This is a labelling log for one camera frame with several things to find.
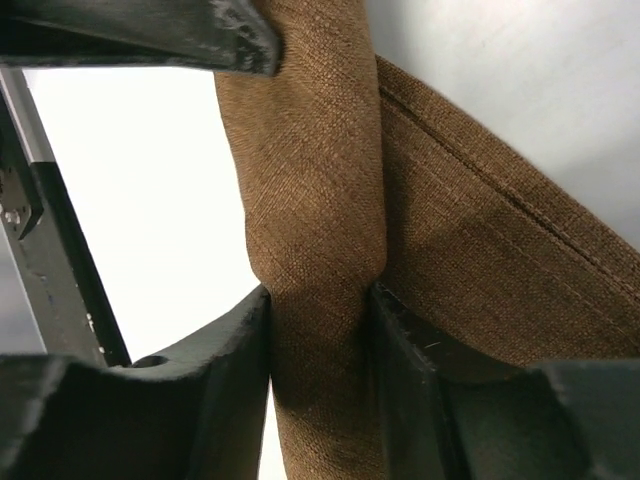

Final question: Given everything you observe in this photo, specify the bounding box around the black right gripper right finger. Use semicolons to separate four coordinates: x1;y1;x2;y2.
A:
370;285;639;479

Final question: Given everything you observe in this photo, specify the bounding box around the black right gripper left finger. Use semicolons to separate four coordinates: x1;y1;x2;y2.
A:
1;288;270;480

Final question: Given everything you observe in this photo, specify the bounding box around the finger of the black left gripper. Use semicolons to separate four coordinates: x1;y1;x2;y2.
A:
1;0;282;76

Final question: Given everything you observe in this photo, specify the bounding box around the brown cloth napkin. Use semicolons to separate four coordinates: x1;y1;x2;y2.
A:
215;1;639;479

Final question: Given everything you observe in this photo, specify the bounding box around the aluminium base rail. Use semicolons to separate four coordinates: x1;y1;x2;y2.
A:
1;67;54;240

